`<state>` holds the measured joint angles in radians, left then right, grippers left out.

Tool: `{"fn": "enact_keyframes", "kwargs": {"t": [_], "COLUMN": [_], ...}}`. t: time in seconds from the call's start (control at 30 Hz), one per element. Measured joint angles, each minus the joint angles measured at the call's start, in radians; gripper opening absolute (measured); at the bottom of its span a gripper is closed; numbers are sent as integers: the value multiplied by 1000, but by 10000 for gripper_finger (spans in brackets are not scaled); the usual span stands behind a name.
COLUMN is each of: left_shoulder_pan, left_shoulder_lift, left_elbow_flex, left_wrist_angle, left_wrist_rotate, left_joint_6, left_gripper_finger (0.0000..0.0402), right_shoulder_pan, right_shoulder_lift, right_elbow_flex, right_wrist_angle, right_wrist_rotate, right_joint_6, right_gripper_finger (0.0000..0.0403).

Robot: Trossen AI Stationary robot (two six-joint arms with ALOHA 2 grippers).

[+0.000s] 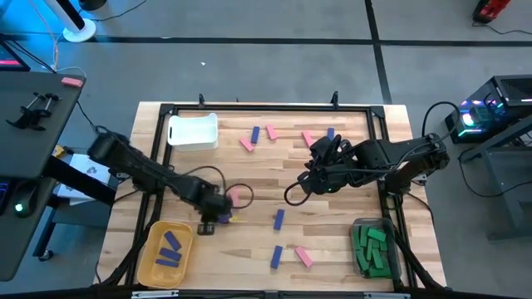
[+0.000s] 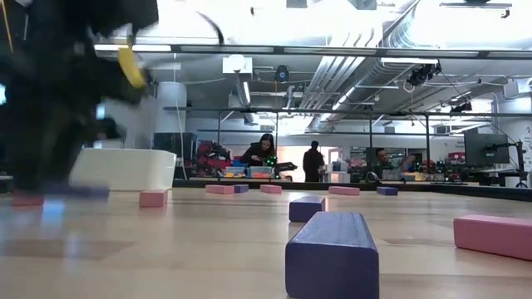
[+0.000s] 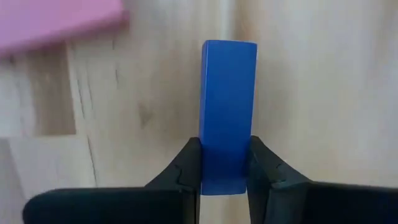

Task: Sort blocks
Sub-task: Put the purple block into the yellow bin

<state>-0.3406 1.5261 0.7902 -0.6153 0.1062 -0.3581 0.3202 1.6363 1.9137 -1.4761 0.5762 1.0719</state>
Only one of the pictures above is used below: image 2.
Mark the black hanging camera cluster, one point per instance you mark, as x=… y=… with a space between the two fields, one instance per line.
x=422 y=74

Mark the pink rectangular block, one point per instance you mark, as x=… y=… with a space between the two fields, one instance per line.
x=28 y=201
x=271 y=189
x=219 y=189
x=344 y=191
x=494 y=238
x=154 y=199

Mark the black round ceiling device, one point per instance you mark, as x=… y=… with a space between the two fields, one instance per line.
x=282 y=74

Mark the silver ceiling ducts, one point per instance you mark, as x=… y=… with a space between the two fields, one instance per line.
x=345 y=79

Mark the yellow label tag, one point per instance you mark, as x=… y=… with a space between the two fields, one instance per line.
x=129 y=68

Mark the person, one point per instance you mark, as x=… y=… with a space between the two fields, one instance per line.
x=382 y=158
x=313 y=164
x=257 y=151

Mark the white square ceiling fixture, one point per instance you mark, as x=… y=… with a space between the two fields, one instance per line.
x=237 y=63

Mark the purple-blue rectangular block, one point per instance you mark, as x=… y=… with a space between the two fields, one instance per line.
x=83 y=192
x=241 y=189
x=332 y=261
x=387 y=191
x=306 y=209

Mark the distant robot with green lights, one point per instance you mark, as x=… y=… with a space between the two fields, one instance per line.
x=284 y=167

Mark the black distant frame rail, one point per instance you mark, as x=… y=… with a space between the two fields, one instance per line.
x=199 y=109

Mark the clear storage tub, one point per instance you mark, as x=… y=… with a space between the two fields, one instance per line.
x=234 y=170
x=262 y=171

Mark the black cabinet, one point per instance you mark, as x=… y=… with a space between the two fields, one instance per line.
x=174 y=145

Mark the long linear light fixture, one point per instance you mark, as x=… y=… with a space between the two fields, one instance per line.
x=291 y=50

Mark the red equipment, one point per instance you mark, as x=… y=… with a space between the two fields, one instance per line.
x=210 y=160

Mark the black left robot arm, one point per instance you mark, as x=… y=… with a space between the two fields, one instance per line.
x=41 y=33

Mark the black computer monitor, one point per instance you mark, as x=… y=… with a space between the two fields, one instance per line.
x=486 y=149

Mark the black aluminium table frame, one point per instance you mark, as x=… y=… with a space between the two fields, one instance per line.
x=307 y=184

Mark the white plastic bin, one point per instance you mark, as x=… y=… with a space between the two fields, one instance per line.
x=137 y=170

